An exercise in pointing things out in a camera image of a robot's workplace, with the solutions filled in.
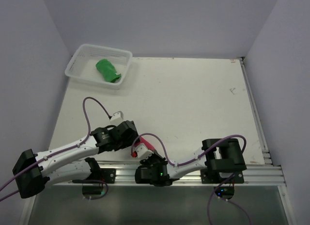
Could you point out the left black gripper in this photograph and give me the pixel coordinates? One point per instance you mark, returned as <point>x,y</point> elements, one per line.
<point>130,141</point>

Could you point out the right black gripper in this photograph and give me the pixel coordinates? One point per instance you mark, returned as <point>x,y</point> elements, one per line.
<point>145,161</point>

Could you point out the green microfiber towel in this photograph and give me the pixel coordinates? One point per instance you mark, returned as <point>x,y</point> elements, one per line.
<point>108,71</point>

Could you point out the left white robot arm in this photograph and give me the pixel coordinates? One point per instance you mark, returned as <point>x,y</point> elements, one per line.
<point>31,168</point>

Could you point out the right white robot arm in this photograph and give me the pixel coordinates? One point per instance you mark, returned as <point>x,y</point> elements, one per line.
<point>216,164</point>

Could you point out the white plastic basket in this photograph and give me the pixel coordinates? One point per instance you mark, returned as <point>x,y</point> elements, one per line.
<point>82,68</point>

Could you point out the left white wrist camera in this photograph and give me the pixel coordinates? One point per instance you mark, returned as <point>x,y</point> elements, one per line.
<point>117,118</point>

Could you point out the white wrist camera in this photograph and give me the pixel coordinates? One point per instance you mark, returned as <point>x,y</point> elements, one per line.
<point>141,152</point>
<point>117,118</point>

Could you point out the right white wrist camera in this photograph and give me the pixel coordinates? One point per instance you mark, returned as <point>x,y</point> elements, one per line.
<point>141,152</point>

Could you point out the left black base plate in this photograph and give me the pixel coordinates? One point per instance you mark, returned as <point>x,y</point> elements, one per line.
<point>102,176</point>

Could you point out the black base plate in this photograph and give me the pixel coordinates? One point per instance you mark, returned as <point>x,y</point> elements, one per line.
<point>102,176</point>
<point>217,178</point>

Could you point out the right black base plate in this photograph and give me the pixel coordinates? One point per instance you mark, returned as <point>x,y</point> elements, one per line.
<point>217,178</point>

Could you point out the aluminium mounting rail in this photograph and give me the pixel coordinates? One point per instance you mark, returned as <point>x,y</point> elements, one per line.
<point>130,173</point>

